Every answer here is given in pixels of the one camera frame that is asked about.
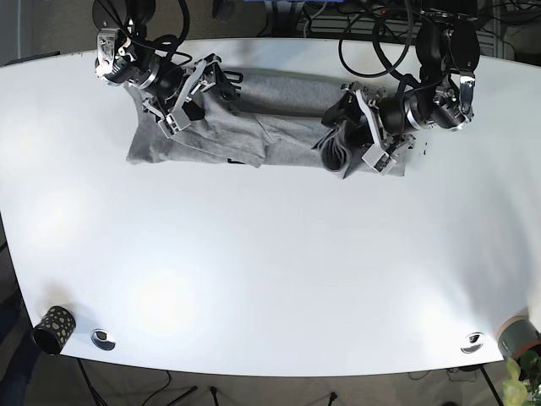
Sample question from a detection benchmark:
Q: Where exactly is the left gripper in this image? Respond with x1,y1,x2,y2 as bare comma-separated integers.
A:
321,76,474,173

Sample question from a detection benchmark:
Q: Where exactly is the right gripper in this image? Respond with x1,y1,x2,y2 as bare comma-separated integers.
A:
96,29,242,138

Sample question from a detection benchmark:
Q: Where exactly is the grey T-shirt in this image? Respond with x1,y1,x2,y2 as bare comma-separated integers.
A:
125,67,409,181

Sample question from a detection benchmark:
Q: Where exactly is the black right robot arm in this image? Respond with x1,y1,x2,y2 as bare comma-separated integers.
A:
92,1,243,138

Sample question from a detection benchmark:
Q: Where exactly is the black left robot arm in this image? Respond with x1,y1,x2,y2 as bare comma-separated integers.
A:
314,1,480,175

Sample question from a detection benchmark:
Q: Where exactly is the right silver table grommet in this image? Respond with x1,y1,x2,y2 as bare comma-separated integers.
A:
460,332,484,354

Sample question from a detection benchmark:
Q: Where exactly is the silver table grommet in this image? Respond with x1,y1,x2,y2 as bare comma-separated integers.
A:
460,332,484,354
90,329,116,351

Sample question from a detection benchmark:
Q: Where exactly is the grey plant pot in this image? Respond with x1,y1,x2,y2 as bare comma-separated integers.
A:
496,315,540,360

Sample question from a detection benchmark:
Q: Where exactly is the left silver table grommet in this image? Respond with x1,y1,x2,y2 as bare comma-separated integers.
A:
90,329,116,351

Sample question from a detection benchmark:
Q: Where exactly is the black gold spotted cup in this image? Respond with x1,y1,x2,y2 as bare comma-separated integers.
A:
31,306,76,355

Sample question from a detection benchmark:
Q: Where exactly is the green potted plant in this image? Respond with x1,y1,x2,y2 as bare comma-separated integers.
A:
502,350,540,406

